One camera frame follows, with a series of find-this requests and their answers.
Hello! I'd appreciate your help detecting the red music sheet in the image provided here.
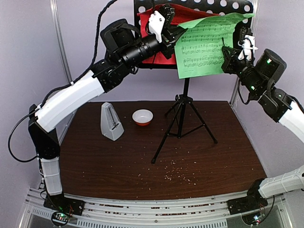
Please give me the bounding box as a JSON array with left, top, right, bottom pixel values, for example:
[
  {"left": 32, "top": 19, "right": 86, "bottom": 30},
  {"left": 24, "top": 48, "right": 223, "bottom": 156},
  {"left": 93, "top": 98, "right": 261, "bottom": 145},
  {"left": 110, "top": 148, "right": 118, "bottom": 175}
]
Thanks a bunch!
[{"left": 131, "top": 5, "right": 216, "bottom": 69}]

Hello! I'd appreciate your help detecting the green sheet booklet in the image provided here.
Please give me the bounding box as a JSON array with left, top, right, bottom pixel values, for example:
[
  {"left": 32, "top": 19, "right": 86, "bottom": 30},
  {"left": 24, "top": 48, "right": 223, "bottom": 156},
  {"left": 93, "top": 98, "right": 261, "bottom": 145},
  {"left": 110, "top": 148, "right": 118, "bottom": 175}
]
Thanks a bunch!
[{"left": 174, "top": 12, "right": 254, "bottom": 79}]

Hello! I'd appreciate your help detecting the white metronome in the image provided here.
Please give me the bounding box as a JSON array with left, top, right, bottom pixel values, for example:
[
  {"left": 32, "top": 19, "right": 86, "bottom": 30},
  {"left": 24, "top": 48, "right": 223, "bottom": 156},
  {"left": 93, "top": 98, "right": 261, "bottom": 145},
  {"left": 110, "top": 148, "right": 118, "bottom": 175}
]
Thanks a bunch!
[{"left": 100, "top": 102, "right": 124, "bottom": 141}]

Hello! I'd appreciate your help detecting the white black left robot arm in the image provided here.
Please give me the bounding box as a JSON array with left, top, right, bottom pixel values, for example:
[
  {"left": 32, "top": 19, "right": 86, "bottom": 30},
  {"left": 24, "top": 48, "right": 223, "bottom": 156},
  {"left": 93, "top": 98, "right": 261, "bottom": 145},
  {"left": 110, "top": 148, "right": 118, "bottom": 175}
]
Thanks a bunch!
[{"left": 28, "top": 19, "right": 185, "bottom": 212}]

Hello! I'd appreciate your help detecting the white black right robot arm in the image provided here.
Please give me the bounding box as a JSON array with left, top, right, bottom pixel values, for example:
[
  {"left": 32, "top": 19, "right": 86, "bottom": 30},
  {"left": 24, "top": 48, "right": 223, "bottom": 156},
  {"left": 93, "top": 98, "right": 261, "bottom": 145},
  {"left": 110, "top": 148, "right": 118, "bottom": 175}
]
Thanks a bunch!
[{"left": 221, "top": 35, "right": 304, "bottom": 215}]

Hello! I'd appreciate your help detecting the white orange bowl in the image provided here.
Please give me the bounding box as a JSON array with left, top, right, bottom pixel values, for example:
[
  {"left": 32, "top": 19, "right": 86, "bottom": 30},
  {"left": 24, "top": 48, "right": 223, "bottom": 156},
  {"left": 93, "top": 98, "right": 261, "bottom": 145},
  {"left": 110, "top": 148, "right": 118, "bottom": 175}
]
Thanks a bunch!
[{"left": 132, "top": 109, "right": 153, "bottom": 126}]

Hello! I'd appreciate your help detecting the right round circuit board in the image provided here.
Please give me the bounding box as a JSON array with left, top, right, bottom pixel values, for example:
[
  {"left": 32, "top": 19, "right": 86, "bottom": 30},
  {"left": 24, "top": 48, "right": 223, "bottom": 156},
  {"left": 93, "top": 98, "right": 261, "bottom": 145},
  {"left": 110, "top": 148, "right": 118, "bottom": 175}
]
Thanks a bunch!
[{"left": 241, "top": 210, "right": 268, "bottom": 227}]

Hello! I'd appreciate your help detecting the round circuit board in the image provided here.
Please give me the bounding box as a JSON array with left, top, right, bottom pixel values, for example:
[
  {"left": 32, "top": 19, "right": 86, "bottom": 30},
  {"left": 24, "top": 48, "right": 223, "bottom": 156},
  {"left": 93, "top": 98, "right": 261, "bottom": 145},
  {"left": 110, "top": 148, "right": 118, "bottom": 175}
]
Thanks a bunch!
[
  {"left": 241, "top": 210, "right": 268, "bottom": 227},
  {"left": 51, "top": 211, "right": 70, "bottom": 227}
]

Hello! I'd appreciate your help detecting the left round circuit board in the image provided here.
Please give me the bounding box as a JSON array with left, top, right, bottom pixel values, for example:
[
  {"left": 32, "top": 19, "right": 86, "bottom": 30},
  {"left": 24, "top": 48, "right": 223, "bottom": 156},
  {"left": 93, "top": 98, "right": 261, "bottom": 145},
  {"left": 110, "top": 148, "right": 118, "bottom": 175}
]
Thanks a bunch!
[{"left": 51, "top": 211, "right": 70, "bottom": 227}]

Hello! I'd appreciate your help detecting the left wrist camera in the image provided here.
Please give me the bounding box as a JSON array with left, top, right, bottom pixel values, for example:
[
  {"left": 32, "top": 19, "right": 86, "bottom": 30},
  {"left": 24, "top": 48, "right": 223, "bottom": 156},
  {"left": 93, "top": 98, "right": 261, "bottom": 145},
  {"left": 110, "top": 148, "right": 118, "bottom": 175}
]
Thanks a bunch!
[{"left": 146, "top": 4, "right": 175, "bottom": 43}]

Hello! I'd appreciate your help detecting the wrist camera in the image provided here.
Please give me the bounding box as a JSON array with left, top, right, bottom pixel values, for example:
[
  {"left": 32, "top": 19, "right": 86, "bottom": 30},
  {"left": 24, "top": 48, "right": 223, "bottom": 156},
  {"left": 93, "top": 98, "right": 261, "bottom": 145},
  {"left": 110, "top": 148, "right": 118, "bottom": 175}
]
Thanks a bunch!
[
  {"left": 237, "top": 27, "right": 258, "bottom": 62},
  {"left": 146, "top": 4, "right": 175, "bottom": 43}
]

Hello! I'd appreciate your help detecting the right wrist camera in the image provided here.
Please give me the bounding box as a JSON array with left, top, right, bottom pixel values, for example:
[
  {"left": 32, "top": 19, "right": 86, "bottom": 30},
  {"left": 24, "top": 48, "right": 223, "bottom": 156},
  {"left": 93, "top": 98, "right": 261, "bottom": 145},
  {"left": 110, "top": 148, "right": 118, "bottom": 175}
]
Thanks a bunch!
[{"left": 237, "top": 27, "right": 258, "bottom": 62}]

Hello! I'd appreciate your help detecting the right aluminium frame post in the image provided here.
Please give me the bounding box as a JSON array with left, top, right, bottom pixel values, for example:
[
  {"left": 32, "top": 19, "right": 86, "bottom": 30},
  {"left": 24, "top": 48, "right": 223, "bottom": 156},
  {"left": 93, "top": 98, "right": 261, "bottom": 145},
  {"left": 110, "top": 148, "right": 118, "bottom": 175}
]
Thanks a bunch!
[{"left": 228, "top": 0, "right": 259, "bottom": 108}]

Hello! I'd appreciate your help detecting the aluminium frame post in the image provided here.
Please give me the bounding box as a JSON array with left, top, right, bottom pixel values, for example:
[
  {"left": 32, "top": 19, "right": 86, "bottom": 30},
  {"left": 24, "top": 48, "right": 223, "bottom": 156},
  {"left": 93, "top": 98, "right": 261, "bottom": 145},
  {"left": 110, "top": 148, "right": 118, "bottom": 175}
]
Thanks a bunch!
[
  {"left": 228, "top": 0, "right": 259, "bottom": 108},
  {"left": 49, "top": 0, "right": 72, "bottom": 83}
]

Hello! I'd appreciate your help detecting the black braided left cable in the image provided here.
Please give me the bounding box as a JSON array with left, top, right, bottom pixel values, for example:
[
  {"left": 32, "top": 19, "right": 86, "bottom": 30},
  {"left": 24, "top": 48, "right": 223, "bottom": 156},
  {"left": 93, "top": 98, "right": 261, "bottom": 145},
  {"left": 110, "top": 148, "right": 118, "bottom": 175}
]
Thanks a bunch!
[{"left": 41, "top": 0, "right": 119, "bottom": 107}]

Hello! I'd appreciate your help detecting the left aluminium frame post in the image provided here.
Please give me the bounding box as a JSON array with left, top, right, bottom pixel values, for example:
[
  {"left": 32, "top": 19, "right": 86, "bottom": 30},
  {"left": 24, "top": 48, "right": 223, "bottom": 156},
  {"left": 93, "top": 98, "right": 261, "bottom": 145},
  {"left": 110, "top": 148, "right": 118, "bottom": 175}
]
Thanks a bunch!
[{"left": 49, "top": 0, "right": 72, "bottom": 83}]

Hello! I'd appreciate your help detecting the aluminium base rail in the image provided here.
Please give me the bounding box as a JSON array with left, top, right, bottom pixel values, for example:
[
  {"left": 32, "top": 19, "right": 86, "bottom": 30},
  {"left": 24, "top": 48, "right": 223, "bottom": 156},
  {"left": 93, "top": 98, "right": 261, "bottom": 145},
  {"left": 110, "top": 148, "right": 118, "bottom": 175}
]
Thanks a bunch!
[{"left": 18, "top": 190, "right": 294, "bottom": 228}]

